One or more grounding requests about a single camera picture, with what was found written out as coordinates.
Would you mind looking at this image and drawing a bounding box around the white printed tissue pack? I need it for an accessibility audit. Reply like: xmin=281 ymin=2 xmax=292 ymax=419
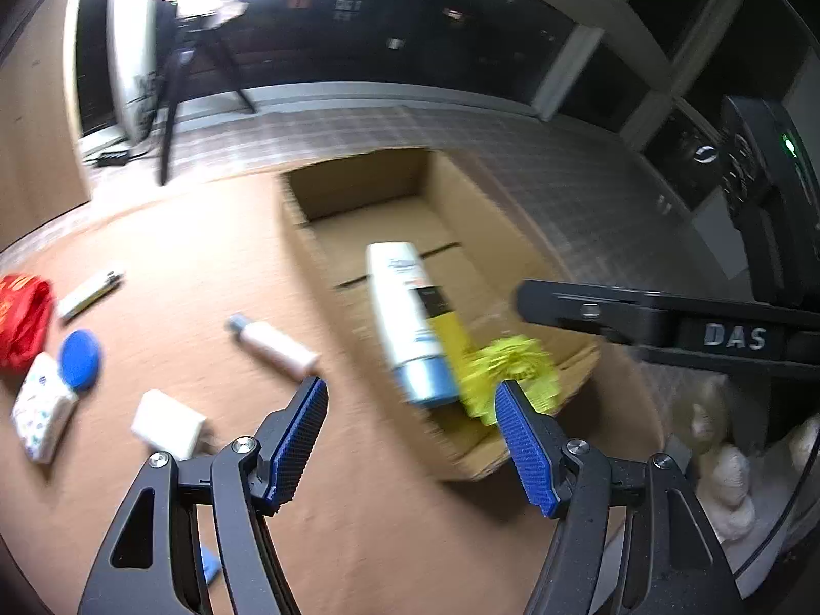
xmin=11 ymin=352 xmax=80 ymax=466

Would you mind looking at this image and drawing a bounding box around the white slim tube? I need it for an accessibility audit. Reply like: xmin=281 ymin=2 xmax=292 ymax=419
xmin=55 ymin=265 xmax=127 ymax=320

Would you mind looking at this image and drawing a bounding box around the white bottle with blue cap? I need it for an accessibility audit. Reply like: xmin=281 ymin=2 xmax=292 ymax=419
xmin=365 ymin=241 xmax=460 ymax=406

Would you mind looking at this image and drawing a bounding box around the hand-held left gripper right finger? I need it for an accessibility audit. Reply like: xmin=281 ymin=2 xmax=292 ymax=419
xmin=495 ymin=380 xmax=737 ymax=615

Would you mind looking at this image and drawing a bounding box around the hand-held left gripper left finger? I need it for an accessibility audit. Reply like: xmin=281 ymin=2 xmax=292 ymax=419
xmin=77 ymin=377 xmax=330 ymax=615

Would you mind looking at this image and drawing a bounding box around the large light wooden board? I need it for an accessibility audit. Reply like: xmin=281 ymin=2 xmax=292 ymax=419
xmin=0 ymin=0 xmax=92 ymax=252

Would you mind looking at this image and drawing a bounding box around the pink tube with grey cap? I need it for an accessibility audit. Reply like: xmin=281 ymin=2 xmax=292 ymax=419
xmin=224 ymin=313 xmax=322 ymax=377

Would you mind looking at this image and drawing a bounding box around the yellow and black booklet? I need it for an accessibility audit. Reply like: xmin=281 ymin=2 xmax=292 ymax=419
xmin=419 ymin=287 xmax=476 ymax=392

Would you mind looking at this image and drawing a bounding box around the blue phone stand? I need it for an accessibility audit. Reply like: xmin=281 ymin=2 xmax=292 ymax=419
xmin=197 ymin=544 xmax=223 ymax=585

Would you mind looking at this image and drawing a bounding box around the blue round lid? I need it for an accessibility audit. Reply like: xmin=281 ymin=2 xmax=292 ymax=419
xmin=59 ymin=330 xmax=104 ymax=392

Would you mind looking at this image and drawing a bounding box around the black tripod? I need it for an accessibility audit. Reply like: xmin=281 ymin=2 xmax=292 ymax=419
xmin=155 ymin=11 xmax=255 ymax=187

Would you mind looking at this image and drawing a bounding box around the brown cardboard box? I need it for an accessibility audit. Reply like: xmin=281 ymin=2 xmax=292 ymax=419
xmin=278 ymin=147 xmax=603 ymax=483

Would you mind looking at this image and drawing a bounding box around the person's right hand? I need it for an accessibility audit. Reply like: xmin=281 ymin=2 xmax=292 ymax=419
xmin=669 ymin=375 xmax=820 ymax=547

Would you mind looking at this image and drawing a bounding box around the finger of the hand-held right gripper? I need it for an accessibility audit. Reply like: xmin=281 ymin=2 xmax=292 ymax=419
xmin=516 ymin=278 xmax=673 ymax=350

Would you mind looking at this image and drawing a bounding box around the yellow shuttlecock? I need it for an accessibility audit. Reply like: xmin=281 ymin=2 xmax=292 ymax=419
xmin=460 ymin=335 xmax=560 ymax=427

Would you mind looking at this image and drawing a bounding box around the white charger plug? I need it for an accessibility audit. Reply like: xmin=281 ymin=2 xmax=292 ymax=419
xmin=131 ymin=388 xmax=210 ymax=460

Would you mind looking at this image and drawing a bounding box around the red plastic bag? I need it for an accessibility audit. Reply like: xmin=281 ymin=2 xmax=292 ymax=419
xmin=0 ymin=274 xmax=58 ymax=374

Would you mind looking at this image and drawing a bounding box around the white window frame post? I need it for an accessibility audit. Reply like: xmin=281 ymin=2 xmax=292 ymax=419
xmin=106 ymin=0 xmax=160 ymax=143

